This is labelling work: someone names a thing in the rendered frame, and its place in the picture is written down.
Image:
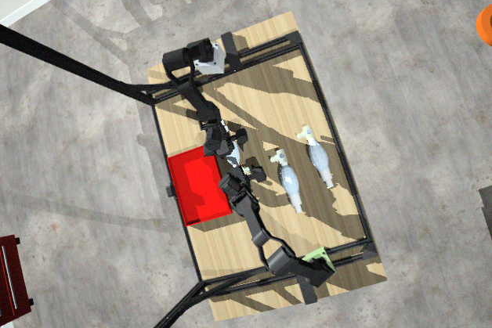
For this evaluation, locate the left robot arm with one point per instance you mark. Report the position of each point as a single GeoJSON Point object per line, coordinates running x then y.
{"type": "Point", "coordinates": [206, 110]}

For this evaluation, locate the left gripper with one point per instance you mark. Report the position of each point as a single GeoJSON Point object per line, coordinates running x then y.
{"type": "Point", "coordinates": [241, 136]}

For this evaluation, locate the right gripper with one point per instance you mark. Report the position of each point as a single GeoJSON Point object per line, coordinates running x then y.
{"type": "Point", "coordinates": [258, 174]}

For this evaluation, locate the red tray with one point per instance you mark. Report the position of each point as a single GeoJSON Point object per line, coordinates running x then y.
{"type": "Point", "coordinates": [196, 181]}

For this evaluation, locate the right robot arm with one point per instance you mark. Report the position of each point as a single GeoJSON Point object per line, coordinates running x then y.
{"type": "Point", "coordinates": [283, 260]}

